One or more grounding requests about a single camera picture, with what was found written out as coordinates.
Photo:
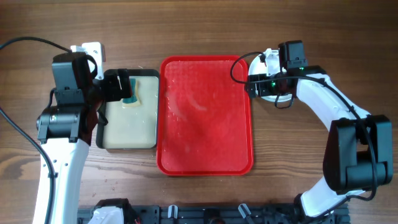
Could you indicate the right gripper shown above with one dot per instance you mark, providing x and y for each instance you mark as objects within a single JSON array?
[{"x": 253, "y": 85}]

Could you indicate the white plate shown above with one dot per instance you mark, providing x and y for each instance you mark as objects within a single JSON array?
[{"x": 254, "y": 69}]

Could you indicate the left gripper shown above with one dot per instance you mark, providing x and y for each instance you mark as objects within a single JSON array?
[{"x": 117, "y": 84}]

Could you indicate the black tray with soapy water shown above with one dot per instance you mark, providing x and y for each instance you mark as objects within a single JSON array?
[{"x": 135, "y": 127}]

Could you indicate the green and yellow sponge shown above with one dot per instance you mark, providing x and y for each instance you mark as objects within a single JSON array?
[{"x": 134, "y": 100}]

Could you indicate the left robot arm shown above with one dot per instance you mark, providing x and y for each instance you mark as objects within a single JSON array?
[{"x": 65, "y": 130}]

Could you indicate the red plastic tray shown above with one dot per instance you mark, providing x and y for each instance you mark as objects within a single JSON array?
[{"x": 204, "y": 119}]

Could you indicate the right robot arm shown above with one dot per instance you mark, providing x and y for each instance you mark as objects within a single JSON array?
[{"x": 358, "y": 153}]

